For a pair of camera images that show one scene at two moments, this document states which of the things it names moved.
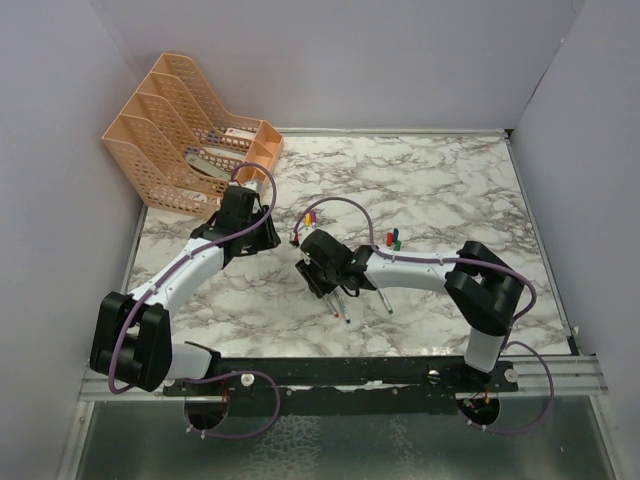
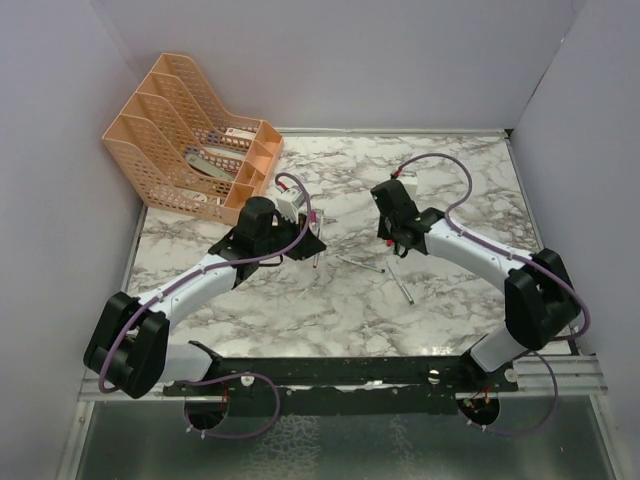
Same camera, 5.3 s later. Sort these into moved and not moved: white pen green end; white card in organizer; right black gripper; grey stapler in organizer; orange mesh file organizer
Moved: right black gripper; white pen green end
Not moved: grey stapler in organizer; orange mesh file organizer; white card in organizer
